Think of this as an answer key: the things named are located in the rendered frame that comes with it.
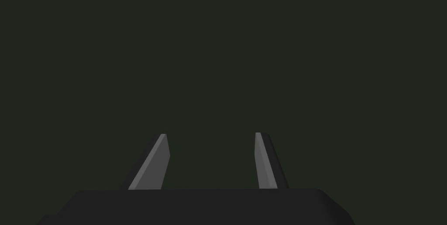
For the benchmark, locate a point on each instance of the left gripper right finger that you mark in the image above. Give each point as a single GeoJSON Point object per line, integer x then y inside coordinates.
{"type": "Point", "coordinates": [267, 169]}

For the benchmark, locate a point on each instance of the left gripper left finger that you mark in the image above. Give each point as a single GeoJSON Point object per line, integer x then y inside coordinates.
{"type": "Point", "coordinates": [151, 171]}

